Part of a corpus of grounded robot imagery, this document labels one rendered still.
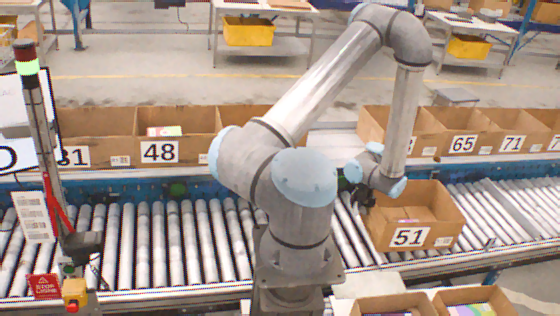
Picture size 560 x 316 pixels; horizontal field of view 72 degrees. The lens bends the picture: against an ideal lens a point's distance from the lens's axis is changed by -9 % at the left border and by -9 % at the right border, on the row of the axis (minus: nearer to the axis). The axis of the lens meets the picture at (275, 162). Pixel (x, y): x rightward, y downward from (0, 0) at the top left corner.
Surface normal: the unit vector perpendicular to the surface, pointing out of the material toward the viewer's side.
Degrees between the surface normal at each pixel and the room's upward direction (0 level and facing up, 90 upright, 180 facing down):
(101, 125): 89
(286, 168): 4
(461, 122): 89
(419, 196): 89
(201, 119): 90
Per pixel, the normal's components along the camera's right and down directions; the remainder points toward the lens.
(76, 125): 0.23, 0.55
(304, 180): 0.11, -0.78
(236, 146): -0.25, -0.57
